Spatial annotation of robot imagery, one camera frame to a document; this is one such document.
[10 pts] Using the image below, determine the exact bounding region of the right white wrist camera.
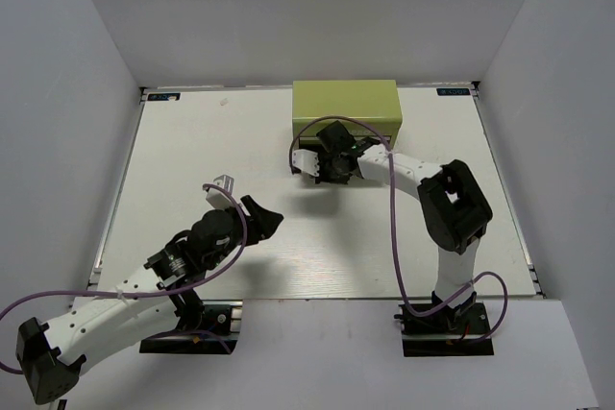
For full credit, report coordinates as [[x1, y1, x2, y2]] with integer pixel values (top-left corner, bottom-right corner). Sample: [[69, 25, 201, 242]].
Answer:
[[290, 149, 320, 178]]

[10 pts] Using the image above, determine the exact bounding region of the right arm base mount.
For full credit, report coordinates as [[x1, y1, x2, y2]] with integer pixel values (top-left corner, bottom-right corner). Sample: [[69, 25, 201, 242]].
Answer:
[[393, 302, 494, 358]]

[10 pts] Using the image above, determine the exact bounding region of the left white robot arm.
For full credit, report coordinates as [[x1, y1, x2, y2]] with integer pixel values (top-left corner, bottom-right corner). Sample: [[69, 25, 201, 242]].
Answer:
[[15, 195, 283, 405]]

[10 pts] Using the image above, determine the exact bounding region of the left blue corner label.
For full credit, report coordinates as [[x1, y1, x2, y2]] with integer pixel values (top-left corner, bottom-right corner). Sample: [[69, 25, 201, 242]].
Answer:
[[146, 92, 181, 102]]

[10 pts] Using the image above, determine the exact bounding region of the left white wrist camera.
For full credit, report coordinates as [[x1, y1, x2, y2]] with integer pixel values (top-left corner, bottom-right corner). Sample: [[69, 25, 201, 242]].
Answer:
[[202, 174, 234, 210]]

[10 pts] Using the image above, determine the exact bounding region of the green metal drawer chest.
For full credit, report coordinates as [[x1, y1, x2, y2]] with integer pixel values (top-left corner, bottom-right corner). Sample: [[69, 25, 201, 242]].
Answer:
[[288, 80, 403, 171]]

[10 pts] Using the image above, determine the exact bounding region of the purple cable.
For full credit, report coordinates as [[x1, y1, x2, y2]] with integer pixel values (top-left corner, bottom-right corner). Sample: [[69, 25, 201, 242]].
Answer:
[[287, 115, 509, 345], [0, 181, 254, 375]]

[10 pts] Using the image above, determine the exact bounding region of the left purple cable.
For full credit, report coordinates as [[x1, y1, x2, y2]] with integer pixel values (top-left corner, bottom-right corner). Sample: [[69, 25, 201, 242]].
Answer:
[[0, 181, 254, 375]]

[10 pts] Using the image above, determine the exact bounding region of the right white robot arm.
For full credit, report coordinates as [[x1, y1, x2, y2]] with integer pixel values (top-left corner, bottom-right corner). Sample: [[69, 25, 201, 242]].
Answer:
[[316, 121, 493, 332]]

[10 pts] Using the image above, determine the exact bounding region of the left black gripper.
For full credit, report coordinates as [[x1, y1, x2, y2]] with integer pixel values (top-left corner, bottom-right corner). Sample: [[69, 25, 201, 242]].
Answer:
[[206, 195, 284, 270]]

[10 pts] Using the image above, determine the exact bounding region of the blue corner label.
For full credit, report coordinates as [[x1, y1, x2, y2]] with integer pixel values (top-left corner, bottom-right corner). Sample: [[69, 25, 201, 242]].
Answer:
[[146, 92, 181, 102], [436, 87, 471, 96]]

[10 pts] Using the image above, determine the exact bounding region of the right blue corner label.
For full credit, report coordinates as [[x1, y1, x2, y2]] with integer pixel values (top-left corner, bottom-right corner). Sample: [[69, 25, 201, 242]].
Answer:
[[436, 87, 471, 96]]

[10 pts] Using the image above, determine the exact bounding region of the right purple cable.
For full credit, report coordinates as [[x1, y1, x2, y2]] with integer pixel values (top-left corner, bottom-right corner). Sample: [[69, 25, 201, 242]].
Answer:
[[287, 115, 509, 345]]

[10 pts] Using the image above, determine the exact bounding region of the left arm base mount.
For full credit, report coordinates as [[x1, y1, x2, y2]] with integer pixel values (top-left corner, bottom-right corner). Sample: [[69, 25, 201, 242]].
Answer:
[[139, 300, 243, 355]]

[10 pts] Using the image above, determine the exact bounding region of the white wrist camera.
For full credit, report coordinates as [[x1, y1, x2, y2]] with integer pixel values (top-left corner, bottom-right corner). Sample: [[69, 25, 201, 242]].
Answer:
[[290, 149, 320, 178], [202, 174, 234, 210]]

